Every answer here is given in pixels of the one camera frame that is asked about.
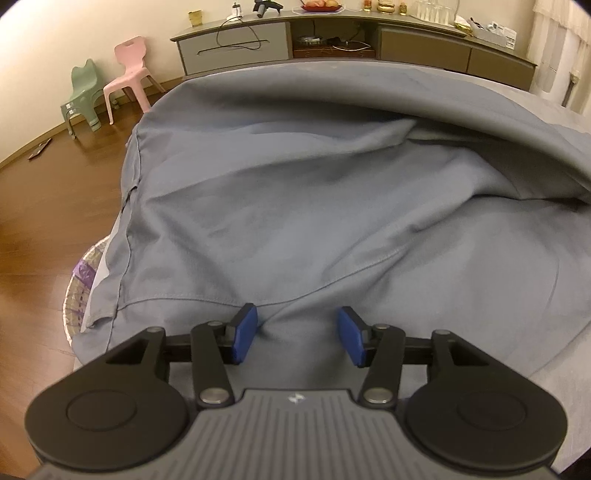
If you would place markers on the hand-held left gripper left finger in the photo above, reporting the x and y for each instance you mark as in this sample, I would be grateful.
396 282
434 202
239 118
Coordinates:
244 334

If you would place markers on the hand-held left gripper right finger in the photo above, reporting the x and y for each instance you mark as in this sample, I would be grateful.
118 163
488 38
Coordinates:
351 337

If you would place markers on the grey work garment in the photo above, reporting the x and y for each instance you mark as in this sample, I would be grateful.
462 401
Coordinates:
300 207

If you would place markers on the dark flat object on floor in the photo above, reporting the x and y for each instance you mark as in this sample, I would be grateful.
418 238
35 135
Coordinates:
40 148

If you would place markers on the pink plastic chair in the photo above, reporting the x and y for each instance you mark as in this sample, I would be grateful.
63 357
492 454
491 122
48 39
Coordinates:
131 69

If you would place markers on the long grey tv cabinet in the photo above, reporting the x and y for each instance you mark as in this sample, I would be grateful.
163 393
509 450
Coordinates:
231 46

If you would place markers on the green plastic chair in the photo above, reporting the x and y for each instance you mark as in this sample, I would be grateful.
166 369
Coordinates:
83 87

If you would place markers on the round metal tin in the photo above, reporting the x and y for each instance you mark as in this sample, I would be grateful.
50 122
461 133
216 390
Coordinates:
309 41

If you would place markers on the yellow cup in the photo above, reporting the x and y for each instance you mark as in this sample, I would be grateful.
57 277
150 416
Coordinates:
195 19

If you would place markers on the white charger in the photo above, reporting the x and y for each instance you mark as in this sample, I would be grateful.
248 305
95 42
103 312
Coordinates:
238 11

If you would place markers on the black pistol-grip device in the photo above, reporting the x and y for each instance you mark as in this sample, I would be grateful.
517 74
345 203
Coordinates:
263 7

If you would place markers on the gold tissue box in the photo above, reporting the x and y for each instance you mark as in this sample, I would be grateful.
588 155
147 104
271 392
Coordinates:
463 25

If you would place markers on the red fruit plate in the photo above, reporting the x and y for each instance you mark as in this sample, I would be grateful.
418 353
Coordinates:
321 7

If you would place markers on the gold incense burner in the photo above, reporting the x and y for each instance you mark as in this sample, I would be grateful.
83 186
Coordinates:
385 7

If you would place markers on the cluster of clear glasses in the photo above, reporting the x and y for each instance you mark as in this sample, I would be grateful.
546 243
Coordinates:
431 11

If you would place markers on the white box with papers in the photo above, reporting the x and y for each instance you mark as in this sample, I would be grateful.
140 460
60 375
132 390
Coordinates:
496 32

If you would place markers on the cream curtain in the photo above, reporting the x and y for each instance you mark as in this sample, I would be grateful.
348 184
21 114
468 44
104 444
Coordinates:
554 55

